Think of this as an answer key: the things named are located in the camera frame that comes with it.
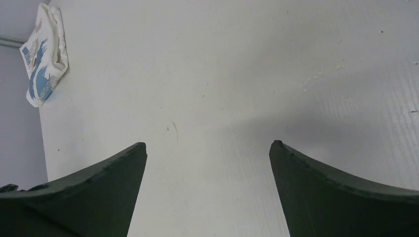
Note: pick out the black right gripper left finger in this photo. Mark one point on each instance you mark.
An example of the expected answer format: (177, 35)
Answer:
(97, 201)

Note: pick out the folded white printed t-shirt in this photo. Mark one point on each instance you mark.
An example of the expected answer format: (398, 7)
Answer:
(45, 55)

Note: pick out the aluminium frame post left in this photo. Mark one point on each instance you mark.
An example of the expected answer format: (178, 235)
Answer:
(11, 42)

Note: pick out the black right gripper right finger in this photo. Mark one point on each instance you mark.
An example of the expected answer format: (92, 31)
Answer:
(319, 200)

